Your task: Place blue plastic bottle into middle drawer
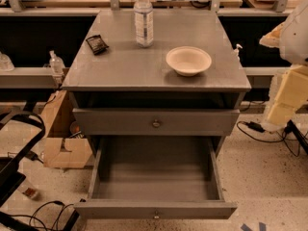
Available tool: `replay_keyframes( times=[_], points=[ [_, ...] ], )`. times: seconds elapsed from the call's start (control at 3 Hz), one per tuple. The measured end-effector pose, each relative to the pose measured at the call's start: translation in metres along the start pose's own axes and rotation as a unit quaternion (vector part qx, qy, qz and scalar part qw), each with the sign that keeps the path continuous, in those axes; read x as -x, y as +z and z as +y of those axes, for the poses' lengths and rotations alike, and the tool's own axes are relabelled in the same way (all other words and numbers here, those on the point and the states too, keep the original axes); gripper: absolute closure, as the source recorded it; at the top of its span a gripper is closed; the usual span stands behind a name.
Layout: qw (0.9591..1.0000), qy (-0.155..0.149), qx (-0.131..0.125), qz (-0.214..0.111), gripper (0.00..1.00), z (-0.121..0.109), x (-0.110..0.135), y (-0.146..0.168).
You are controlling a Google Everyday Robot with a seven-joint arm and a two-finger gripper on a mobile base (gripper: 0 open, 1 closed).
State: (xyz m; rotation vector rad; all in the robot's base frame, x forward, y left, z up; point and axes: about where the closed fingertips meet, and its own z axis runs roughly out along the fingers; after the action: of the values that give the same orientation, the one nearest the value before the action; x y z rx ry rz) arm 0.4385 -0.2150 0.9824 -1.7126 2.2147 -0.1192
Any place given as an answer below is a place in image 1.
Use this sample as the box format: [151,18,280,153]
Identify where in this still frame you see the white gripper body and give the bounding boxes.
[261,64,308,132]

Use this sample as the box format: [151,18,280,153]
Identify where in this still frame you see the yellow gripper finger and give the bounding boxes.
[259,23,284,48]

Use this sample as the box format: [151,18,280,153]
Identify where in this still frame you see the clear plastic water bottle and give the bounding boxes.
[134,0,154,48]

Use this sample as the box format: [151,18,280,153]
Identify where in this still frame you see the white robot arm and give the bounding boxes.
[259,0,308,132]

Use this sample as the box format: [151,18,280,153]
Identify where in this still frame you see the small white pump bottle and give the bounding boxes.
[234,43,243,61]

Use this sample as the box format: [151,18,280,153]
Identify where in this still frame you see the grey wooden drawer cabinet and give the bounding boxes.
[63,9,251,151]

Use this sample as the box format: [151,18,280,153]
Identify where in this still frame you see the grey open middle drawer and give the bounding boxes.
[75,136,237,219]

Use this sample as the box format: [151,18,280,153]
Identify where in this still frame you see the grey upper drawer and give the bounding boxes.
[73,108,240,136]

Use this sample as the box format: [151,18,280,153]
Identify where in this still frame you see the clear sanitizer pump bottle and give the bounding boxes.
[49,51,64,74]

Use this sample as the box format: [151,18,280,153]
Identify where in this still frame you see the white paper bowl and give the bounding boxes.
[166,46,212,77]

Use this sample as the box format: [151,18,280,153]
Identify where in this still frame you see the black snack packet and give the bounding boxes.
[86,35,109,55]

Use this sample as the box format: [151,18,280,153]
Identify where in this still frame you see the brown cardboard box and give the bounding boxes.
[40,90,92,168]

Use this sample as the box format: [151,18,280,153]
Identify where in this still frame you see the clear plastic dome lid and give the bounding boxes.
[0,52,14,71]

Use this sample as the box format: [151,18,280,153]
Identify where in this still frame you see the small orange floor packet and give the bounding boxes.
[19,187,39,199]

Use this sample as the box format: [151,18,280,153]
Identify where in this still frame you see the black power adapter cable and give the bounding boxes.
[236,120,301,158]

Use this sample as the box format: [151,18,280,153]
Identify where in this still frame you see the black floor cables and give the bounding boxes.
[0,199,81,231]

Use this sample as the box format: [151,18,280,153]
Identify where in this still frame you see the black chair frame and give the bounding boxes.
[0,110,46,207]

